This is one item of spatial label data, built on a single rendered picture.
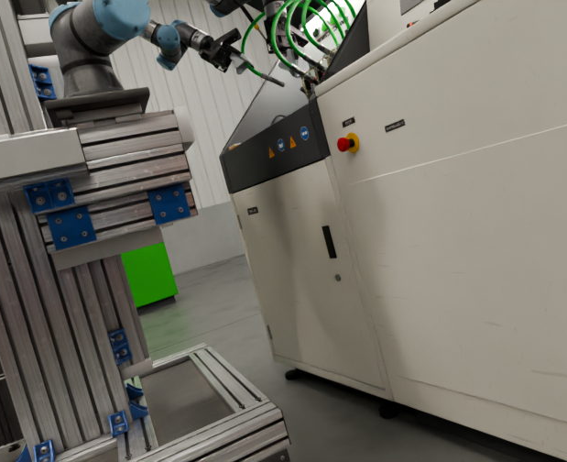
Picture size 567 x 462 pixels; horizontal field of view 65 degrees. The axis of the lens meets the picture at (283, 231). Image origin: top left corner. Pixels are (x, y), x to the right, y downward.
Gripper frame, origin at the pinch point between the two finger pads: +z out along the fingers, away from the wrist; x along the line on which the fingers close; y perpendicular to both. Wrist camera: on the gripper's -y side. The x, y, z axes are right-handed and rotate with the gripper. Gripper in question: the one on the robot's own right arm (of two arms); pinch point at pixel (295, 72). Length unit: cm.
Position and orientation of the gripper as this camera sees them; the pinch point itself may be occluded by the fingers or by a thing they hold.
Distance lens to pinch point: 171.4
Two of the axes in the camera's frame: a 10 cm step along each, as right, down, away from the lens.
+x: 5.1, -0.8, -8.6
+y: -8.3, 2.4, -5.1
